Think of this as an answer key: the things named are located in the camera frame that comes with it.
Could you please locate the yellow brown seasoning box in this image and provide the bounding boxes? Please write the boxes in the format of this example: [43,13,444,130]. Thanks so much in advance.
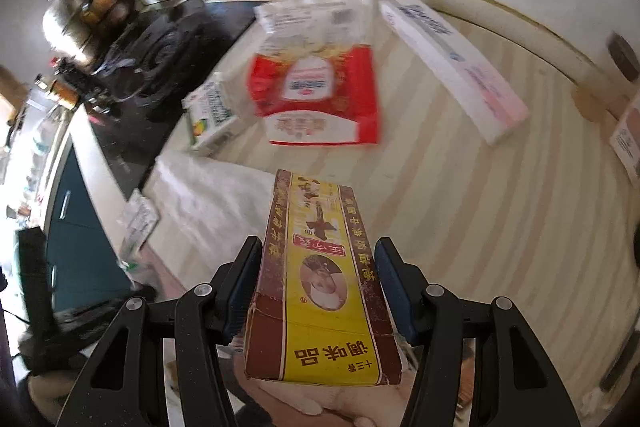
[244,170,402,386]

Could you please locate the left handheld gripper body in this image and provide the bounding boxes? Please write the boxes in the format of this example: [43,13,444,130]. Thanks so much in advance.
[16,227,157,375]

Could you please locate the teal cabinet doors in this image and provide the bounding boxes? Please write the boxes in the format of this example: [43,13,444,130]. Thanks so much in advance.
[46,150,131,312]

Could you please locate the small silver sachet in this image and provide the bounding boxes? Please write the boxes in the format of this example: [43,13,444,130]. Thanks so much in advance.
[117,188,160,262]

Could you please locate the white cloth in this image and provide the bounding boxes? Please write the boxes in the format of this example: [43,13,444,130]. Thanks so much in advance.
[143,150,274,288]

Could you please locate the long white toothpaste box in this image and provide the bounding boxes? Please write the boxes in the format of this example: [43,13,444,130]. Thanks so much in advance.
[378,0,529,145]

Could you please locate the green white medicine box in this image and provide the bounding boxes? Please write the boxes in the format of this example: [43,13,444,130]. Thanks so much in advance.
[182,72,245,156]

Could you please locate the black gas stove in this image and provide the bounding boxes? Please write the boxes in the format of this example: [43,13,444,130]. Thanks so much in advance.
[89,0,259,196]

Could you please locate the red white sugar bag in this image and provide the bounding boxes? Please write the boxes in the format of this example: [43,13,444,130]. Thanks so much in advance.
[246,0,380,146]

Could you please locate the stainless steel pot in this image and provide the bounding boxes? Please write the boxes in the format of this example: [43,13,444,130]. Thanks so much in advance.
[42,0,138,69]

